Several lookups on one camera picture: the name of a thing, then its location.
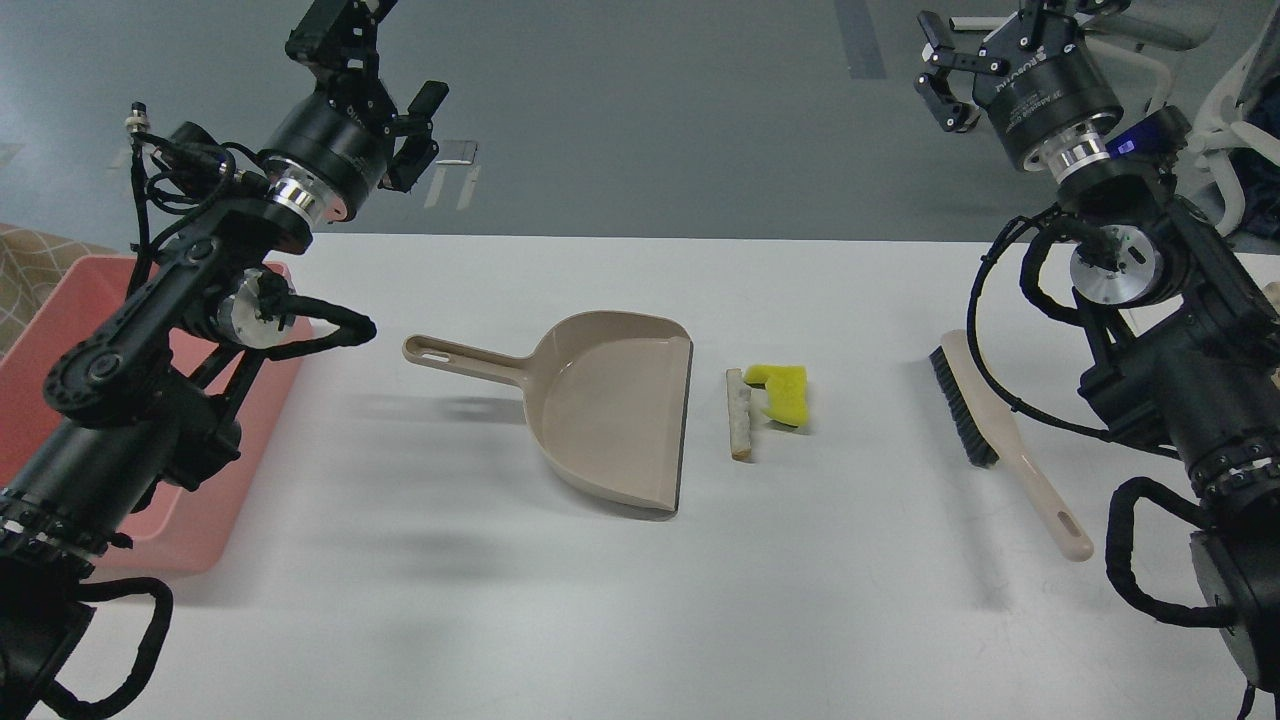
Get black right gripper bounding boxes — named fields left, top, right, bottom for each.
left=915, top=1, right=1123, bottom=170

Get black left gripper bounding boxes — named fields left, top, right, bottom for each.
left=259, top=1, right=451, bottom=201

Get beige plastic dustpan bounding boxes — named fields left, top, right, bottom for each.
left=402, top=311, right=694, bottom=514

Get yellow green sponge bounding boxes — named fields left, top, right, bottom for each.
left=744, top=364, right=809, bottom=428

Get beige hand brush black bristles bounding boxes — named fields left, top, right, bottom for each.
left=929, top=331, right=1094, bottom=562

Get toast bread slice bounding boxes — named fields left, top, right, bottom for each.
left=724, top=368, right=753, bottom=462

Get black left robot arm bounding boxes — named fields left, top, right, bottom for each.
left=3, top=1, right=449, bottom=719

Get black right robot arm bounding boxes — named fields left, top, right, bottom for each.
left=915, top=1, right=1279, bottom=717

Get pink plastic bin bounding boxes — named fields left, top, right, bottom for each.
left=0, top=255, right=314, bottom=574

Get white office chair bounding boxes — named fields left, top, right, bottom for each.
left=919, top=1, right=1219, bottom=114

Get white chair right edge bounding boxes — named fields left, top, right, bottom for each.
left=1188, top=9, right=1279, bottom=237

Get beige patterned cushion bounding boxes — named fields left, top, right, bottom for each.
left=1, top=224, right=116, bottom=355

